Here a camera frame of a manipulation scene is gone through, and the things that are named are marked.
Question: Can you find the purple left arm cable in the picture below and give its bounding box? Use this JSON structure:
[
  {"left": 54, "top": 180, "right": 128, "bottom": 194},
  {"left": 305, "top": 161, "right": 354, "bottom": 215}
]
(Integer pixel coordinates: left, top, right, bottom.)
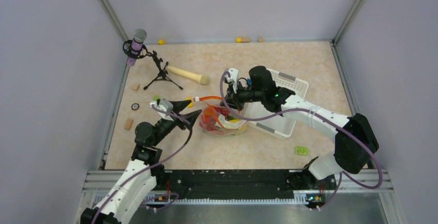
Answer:
[{"left": 90, "top": 104, "right": 194, "bottom": 224}]

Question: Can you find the small beige wooden piece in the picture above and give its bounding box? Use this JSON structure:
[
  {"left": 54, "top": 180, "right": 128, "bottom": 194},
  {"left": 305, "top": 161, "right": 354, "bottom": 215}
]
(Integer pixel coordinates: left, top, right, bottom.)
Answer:
[{"left": 131, "top": 84, "right": 139, "bottom": 91}]

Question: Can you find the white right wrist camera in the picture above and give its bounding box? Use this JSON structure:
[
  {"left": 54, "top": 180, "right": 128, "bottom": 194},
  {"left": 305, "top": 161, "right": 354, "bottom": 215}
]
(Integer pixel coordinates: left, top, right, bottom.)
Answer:
[{"left": 225, "top": 68, "right": 239, "bottom": 93}]

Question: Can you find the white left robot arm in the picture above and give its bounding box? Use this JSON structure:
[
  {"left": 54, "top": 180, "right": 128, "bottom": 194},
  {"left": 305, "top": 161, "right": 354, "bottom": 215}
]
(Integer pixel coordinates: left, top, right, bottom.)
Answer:
[{"left": 79, "top": 99, "right": 202, "bottom": 223}]

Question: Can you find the wooden rolling pin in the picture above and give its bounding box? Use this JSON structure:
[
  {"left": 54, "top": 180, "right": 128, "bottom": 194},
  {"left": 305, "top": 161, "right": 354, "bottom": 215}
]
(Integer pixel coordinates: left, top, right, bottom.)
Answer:
[{"left": 167, "top": 66, "right": 210, "bottom": 85}]

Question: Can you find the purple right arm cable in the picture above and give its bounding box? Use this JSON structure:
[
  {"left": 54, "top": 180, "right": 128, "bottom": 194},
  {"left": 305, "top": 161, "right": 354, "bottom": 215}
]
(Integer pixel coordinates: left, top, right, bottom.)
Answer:
[{"left": 220, "top": 71, "right": 384, "bottom": 211}]

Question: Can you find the white perforated plastic basket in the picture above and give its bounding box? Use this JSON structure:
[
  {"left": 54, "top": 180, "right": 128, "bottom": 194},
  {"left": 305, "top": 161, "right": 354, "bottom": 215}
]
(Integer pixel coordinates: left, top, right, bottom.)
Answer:
[{"left": 241, "top": 68, "right": 309, "bottom": 138}]

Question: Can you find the yellow toy cylinder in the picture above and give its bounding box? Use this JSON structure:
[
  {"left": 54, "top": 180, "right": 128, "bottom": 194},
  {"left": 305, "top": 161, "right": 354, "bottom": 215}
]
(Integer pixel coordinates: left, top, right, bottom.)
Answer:
[{"left": 186, "top": 98, "right": 194, "bottom": 108}]

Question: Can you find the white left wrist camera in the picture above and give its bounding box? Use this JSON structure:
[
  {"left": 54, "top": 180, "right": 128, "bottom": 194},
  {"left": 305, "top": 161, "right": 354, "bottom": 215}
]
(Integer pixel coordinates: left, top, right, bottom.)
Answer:
[{"left": 149, "top": 99, "right": 174, "bottom": 113}]

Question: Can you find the tan wooden block left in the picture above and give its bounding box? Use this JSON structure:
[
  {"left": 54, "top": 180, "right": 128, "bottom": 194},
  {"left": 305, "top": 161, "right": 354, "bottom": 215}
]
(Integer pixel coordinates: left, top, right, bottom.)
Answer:
[{"left": 123, "top": 118, "right": 134, "bottom": 130}]

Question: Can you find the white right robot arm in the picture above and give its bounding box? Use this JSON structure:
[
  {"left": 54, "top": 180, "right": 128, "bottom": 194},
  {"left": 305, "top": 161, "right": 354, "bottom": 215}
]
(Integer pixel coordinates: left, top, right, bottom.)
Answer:
[{"left": 220, "top": 66, "right": 379, "bottom": 189}]

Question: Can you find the clear zip bag orange zipper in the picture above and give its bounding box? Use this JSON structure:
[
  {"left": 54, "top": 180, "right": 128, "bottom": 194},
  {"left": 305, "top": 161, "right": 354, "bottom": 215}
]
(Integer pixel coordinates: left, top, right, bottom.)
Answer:
[{"left": 193, "top": 95, "right": 248, "bottom": 136}]

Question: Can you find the green two-stud brick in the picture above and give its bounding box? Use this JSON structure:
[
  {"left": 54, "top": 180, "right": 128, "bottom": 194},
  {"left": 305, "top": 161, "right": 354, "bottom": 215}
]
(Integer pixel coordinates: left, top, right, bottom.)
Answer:
[{"left": 295, "top": 146, "right": 309, "bottom": 156}]

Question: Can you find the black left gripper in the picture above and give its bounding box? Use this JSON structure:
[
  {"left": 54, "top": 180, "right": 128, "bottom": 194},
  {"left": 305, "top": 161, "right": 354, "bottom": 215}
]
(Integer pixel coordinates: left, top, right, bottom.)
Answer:
[{"left": 152, "top": 100, "right": 201, "bottom": 146}]

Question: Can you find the purple grey microphone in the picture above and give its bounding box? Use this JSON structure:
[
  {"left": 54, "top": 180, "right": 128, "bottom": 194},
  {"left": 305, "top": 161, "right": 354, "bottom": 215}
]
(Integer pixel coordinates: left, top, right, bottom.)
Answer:
[{"left": 122, "top": 28, "right": 147, "bottom": 67}]

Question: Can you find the black microphone tripod stand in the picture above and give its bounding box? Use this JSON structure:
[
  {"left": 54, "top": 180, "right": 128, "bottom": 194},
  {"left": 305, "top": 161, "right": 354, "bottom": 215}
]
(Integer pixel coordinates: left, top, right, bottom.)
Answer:
[{"left": 139, "top": 49, "right": 183, "bottom": 90}]

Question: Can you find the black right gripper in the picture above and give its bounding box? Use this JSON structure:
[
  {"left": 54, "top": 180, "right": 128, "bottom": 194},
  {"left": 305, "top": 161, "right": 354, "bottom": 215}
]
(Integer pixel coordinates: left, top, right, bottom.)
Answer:
[{"left": 221, "top": 79, "right": 265, "bottom": 111}]

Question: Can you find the yellow and wood peg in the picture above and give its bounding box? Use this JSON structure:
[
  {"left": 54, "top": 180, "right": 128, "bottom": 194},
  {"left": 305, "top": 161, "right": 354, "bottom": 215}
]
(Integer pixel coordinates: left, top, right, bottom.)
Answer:
[{"left": 236, "top": 37, "right": 251, "bottom": 43}]

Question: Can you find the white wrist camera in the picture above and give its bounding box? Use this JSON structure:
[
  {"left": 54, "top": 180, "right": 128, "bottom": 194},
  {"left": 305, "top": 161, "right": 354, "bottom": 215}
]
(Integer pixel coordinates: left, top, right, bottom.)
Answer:
[
  {"left": 149, "top": 99, "right": 174, "bottom": 113},
  {"left": 225, "top": 68, "right": 239, "bottom": 93}
]

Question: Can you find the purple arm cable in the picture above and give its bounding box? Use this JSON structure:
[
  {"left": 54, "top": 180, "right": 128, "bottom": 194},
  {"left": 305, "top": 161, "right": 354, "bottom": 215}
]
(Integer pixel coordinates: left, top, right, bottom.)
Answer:
[
  {"left": 220, "top": 71, "right": 384, "bottom": 211},
  {"left": 90, "top": 104, "right": 194, "bottom": 224}
]

